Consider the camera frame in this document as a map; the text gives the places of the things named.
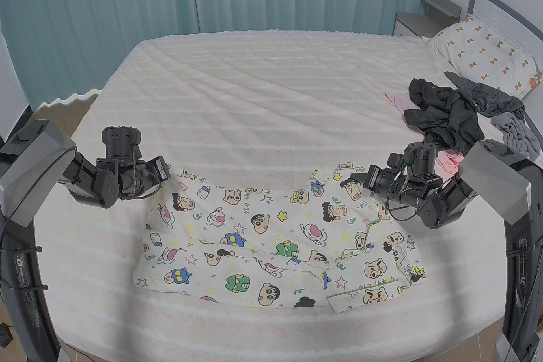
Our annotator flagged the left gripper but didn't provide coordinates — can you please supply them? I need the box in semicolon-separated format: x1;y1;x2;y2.
121;156;172;201

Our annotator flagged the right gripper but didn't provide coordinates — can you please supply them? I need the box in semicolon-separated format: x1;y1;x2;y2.
367;164;421;205

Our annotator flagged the white printed pyjama top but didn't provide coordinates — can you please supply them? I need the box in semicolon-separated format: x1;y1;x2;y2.
133;161;428;313

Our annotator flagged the bed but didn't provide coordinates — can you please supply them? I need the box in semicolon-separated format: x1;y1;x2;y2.
32;0;543;362

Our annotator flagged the pink garment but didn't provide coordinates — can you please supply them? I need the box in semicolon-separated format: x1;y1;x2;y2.
384;93;463;175

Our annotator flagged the black garment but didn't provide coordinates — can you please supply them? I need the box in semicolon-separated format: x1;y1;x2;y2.
403;78;485;153

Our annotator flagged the dark grey garment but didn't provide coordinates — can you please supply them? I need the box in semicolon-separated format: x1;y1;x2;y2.
444;71;526;118

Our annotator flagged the white printed pillow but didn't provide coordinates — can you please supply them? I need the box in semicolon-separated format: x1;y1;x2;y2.
426;16;543;100

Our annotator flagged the grey bedside table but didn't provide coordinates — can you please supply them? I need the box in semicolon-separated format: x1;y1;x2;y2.
394;0;462;38

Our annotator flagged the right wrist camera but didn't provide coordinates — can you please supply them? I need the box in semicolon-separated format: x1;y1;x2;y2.
387;153;407;173

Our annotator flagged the black cable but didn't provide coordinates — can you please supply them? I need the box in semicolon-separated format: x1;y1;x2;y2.
387;191;424;224

